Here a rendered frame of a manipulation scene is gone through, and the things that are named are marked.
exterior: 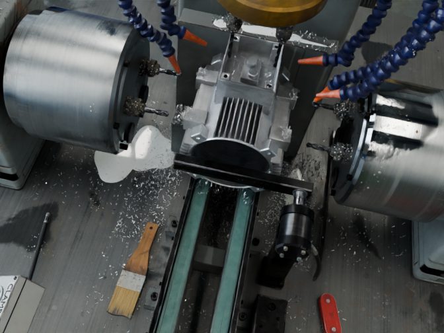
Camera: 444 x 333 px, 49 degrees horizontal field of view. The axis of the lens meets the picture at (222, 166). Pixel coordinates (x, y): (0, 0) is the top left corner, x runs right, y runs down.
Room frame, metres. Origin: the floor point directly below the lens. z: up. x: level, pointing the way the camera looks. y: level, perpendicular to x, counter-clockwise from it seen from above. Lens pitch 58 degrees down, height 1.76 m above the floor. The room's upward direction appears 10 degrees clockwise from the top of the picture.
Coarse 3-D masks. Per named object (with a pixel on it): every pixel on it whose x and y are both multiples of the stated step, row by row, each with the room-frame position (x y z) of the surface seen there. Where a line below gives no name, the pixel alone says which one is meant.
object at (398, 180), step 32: (384, 96) 0.58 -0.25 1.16; (416, 96) 0.59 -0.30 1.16; (352, 128) 0.58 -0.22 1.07; (384, 128) 0.52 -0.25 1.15; (416, 128) 0.53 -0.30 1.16; (352, 160) 0.50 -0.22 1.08; (384, 160) 0.48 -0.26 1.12; (416, 160) 0.48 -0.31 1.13; (352, 192) 0.45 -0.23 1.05; (384, 192) 0.45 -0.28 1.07; (416, 192) 0.45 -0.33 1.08
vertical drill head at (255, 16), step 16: (224, 0) 0.55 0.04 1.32; (240, 0) 0.54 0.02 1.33; (256, 0) 0.55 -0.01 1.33; (272, 0) 0.55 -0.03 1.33; (288, 0) 0.56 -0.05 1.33; (304, 0) 0.56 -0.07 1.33; (320, 0) 0.57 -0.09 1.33; (240, 16) 0.54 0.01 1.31; (256, 16) 0.53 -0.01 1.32; (272, 16) 0.53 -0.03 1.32; (288, 16) 0.54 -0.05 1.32; (304, 16) 0.55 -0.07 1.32; (288, 32) 0.56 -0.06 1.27
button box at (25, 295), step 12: (0, 276) 0.20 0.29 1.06; (12, 276) 0.19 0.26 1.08; (0, 288) 0.18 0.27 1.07; (12, 288) 0.18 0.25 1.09; (24, 288) 0.18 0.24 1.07; (36, 288) 0.19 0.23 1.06; (0, 300) 0.16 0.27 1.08; (12, 300) 0.16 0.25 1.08; (24, 300) 0.17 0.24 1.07; (36, 300) 0.17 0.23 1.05; (0, 312) 0.14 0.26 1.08; (12, 312) 0.15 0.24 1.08; (24, 312) 0.15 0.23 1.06; (0, 324) 0.13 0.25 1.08; (12, 324) 0.13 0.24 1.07; (24, 324) 0.14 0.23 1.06
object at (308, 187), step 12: (180, 156) 0.47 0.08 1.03; (192, 156) 0.48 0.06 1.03; (180, 168) 0.46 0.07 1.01; (192, 168) 0.46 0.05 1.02; (204, 168) 0.46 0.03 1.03; (216, 168) 0.46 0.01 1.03; (228, 168) 0.47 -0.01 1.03; (240, 168) 0.47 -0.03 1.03; (228, 180) 0.46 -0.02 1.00; (240, 180) 0.46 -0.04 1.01; (252, 180) 0.46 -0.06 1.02; (264, 180) 0.46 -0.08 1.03; (276, 180) 0.46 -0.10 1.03; (288, 180) 0.46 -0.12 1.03; (300, 180) 0.47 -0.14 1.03; (288, 192) 0.45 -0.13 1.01; (300, 192) 0.45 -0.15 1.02
